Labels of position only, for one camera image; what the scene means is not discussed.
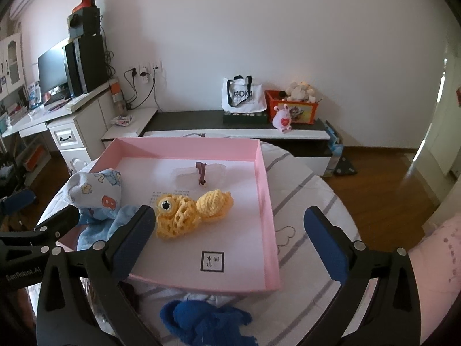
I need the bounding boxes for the black keyboard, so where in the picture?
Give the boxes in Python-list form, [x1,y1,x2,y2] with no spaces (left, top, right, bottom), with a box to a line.
[43,92,71,107]

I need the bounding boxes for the white door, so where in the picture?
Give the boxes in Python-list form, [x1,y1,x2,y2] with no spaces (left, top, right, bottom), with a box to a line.
[420,40,456,177]

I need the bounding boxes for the blue white box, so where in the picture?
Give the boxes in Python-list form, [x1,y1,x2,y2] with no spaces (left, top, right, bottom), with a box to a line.
[25,81,41,110]

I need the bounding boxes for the white hutch cabinet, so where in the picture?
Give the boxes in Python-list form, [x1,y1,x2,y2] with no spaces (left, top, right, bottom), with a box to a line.
[0,32,26,98]

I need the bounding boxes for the low black white cabinet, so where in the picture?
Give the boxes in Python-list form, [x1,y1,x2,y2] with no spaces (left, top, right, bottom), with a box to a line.
[101,108,332,177]

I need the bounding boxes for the orange storage box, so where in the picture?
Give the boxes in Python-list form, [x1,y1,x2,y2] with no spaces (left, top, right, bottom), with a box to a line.
[264,89,319,125]

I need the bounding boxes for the pink floral blanket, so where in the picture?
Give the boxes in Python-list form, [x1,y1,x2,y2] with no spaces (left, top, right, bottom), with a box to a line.
[356,216,461,346]

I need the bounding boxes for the yellow crochet toy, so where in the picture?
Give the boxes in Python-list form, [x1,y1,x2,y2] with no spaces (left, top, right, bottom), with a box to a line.
[155,188,235,242]

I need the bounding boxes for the beige plush toy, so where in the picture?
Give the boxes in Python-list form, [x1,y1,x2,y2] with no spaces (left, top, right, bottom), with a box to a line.
[281,81,317,103]

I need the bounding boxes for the pink white plush toy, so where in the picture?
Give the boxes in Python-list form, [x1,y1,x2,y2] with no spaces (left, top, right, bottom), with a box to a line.
[272,104,293,134]

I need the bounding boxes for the black computer monitor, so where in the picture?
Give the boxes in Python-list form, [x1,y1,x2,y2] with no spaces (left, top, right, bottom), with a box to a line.
[38,38,71,94]

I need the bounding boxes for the orange storage bin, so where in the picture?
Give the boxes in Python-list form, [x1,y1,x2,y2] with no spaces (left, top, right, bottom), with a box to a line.
[23,144,51,172]

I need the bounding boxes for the orange white bottle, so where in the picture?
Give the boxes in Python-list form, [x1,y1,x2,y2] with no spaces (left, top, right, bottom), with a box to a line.
[110,78,126,113]

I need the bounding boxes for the pink cardboard box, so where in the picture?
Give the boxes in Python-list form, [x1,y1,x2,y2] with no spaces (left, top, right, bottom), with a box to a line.
[58,137,282,293]

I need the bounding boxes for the black power cables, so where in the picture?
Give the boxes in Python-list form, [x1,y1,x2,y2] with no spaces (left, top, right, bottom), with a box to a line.
[124,67,161,110]

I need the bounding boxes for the white tote bag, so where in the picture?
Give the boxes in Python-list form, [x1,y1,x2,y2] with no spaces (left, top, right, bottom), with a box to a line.
[221,75,267,113]

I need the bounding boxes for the printed baby cloth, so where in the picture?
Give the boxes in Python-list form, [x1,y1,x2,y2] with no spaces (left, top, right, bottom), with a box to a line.
[65,169,139,251]

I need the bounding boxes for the black box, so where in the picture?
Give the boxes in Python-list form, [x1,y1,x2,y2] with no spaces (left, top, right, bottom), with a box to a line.
[68,7,101,40]

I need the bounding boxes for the black floor scale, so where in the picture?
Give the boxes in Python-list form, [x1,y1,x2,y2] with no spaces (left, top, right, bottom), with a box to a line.
[333,157,357,177]

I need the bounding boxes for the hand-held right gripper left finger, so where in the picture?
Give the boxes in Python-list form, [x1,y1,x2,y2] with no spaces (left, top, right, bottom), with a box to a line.
[36,205,163,346]

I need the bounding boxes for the white desk drawer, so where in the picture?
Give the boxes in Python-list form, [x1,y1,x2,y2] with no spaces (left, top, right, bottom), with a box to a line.
[54,126,78,148]

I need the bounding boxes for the blue carton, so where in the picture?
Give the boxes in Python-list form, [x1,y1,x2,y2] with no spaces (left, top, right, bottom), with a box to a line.
[322,119,344,177]

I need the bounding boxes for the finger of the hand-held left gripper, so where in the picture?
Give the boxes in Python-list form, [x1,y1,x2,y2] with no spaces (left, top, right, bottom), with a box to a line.
[0,205,80,251]
[0,189,38,220]

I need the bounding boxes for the blue knitted hat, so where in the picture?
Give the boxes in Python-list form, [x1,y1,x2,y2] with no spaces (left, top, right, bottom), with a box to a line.
[159,297,258,346]

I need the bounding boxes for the white wall sockets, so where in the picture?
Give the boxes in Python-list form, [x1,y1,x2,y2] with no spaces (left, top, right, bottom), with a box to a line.
[131,61,163,82]

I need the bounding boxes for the pile of books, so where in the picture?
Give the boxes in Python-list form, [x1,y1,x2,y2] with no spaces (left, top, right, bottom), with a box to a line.
[0,101,29,130]

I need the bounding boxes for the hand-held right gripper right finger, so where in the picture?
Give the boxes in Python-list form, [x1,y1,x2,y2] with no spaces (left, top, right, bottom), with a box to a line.
[303,206,422,346]

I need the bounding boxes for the clear pouch with brown strap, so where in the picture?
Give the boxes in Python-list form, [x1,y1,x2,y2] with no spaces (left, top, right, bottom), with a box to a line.
[171,161,227,188]

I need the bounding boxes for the white desk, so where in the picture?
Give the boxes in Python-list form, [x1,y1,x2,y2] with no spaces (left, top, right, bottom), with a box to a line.
[0,77,119,181]

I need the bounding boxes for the black computer tower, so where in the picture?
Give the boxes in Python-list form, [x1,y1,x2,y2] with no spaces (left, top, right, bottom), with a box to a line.
[63,34,109,98]

